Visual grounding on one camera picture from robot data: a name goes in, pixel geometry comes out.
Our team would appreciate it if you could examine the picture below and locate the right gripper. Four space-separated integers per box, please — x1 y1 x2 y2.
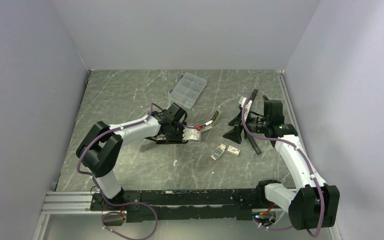
223 109 269 144

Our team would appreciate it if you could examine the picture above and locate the white staple box sleeve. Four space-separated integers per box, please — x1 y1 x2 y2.
227 145 240 156

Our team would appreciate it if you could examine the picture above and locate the staple tray with staples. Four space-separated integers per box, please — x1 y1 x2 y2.
210 144 226 161

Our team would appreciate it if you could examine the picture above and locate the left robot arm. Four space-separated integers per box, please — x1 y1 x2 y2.
75 103 187 210

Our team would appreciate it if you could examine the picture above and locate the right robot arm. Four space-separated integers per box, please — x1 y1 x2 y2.
223 97 340 238

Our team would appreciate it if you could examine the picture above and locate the clear plastic organizer box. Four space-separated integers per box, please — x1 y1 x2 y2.
168 72 207 110

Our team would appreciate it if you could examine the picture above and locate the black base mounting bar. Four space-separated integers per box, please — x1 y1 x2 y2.
89 188 280 223

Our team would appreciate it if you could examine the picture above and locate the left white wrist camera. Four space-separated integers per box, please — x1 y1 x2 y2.
182 125 201 141

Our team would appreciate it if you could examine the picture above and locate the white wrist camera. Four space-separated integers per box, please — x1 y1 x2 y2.
182 125 201 141
238 95 254 114

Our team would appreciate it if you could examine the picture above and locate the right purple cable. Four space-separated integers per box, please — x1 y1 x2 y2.
241 95 326 239

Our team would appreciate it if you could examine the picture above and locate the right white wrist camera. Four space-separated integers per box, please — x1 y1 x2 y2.
238 95 254 114

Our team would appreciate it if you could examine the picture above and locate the black rubber hose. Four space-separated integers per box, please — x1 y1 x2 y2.
244 88 263 156

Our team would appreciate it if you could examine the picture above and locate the aluminium extrusion rail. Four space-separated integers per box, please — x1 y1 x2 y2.
41 191 93 215

